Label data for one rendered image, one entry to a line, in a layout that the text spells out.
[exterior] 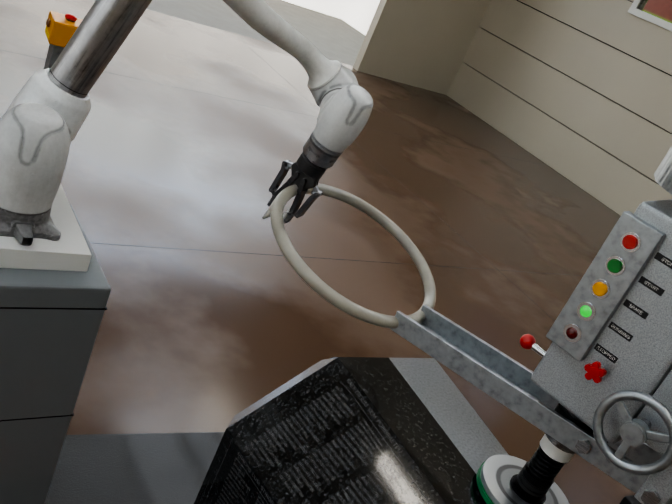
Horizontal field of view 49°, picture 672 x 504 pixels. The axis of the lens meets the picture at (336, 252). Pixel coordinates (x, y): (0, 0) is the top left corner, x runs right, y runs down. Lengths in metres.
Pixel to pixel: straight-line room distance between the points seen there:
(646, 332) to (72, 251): 1.24
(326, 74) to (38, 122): 0.68
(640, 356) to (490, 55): 8.91
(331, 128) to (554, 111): 7.66
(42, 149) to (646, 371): 1.29
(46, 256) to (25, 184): 0.17
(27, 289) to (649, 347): 1.28
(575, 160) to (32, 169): 7.80
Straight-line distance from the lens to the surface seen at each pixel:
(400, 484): 1.67
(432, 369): 2.02
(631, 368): 1.46
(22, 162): 1.73
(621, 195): 8.66
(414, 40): 9.89
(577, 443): 1.58
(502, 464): 1.77
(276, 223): 1.75
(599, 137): 8.92
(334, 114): 1.77
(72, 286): 1.79
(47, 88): 1.89
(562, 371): 1.51
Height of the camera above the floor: 1.77
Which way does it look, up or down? 24 degrees down
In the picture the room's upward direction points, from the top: 24 degrees clockwise
